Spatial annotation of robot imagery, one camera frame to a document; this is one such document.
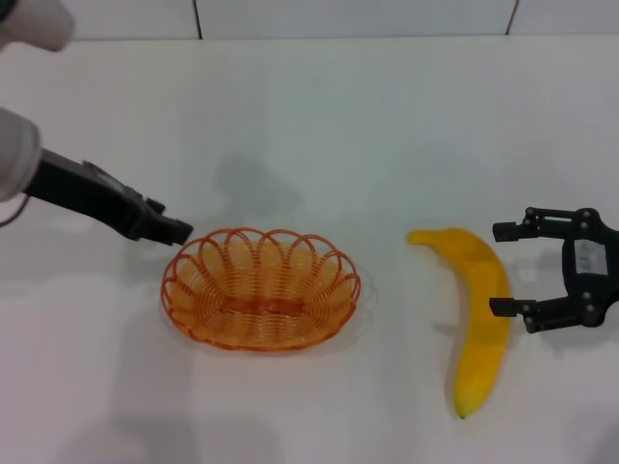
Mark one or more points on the yellow banana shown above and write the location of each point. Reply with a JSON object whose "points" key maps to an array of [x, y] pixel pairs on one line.
{"points": [[483, 299]]}

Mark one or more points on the orange woven plastic basket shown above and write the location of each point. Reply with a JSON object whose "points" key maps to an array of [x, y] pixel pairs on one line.
{"points": [[261, 295]]}

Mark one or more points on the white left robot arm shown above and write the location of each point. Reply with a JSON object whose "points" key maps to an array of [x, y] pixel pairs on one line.
{"points": [[14, 154]]}

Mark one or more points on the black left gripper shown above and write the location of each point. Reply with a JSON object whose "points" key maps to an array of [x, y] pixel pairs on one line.
{"points": [[92, 195]]}

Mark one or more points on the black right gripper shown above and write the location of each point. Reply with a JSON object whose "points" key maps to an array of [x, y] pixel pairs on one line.
{"points": [[587, 268]]}

